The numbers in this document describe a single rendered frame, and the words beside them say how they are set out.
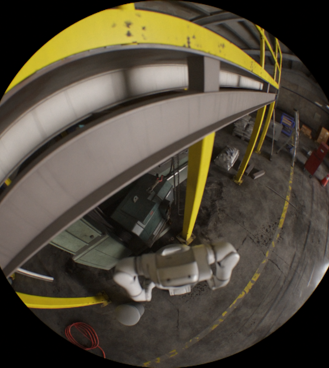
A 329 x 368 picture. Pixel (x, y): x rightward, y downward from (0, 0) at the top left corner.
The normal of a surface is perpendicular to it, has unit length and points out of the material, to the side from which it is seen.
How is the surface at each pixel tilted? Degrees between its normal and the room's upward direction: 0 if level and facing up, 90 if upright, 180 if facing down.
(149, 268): 6
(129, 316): 0
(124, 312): 1
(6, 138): 90
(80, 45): 90
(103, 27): 90
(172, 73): 90
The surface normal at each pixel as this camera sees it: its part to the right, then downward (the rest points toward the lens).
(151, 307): -0.09, -0.65
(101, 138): 0.65, 0.54
